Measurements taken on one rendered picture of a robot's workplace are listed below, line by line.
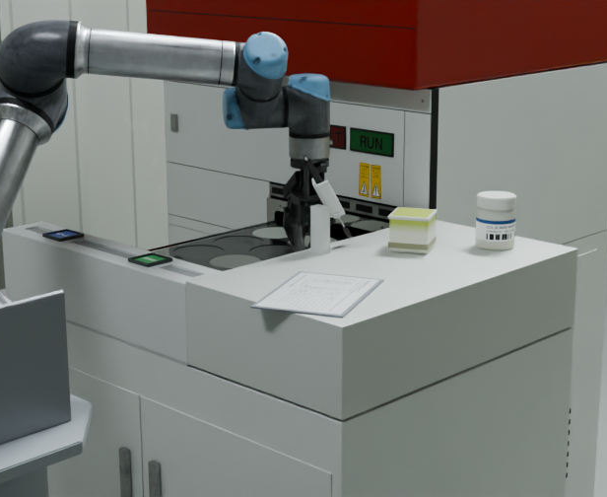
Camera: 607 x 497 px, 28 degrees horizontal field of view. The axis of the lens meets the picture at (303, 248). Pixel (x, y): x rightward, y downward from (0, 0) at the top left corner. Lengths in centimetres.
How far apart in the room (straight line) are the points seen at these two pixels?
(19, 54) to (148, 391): 61
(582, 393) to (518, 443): 87
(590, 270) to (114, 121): 207
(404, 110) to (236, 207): 56
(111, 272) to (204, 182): 78
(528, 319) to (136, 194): 262
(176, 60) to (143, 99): 247
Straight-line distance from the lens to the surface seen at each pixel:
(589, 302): 304
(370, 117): 253
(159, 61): 209
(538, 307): 220
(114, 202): 453
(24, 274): 243
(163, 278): 208
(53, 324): 181
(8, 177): 211
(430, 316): 195
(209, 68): 209
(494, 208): 221
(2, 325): 176
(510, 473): 225
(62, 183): 411
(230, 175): 285
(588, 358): 309
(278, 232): 262
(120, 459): 228
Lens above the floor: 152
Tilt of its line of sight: 15 degrees down
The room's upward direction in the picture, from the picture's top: straight up
